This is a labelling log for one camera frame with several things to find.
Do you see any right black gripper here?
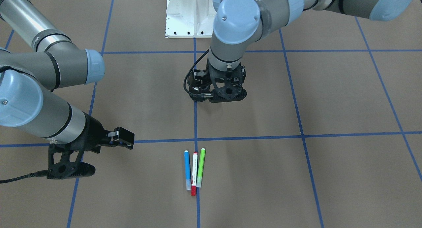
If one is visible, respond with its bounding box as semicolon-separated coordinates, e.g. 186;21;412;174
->
74;113;135;154

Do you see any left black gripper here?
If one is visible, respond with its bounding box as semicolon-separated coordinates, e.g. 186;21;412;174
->
189;62;244;97

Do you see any blue highlighter pen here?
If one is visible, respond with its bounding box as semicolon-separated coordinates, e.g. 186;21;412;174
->
184;150;191;191

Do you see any red whiteboard marker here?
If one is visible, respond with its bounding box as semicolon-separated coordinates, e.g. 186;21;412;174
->
191;151;198;196

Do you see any green highlighter pen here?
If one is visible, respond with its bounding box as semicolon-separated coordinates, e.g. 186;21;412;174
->
196;148;206;188

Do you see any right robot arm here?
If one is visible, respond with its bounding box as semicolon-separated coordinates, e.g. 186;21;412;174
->
1;0;134;153

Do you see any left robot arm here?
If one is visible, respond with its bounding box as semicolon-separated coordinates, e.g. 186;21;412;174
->
183;0;412;103

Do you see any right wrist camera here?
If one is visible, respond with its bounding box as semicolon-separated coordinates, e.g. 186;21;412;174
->
46;143;96;179

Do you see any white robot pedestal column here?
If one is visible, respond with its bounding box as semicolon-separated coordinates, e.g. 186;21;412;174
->
165;0;216;38

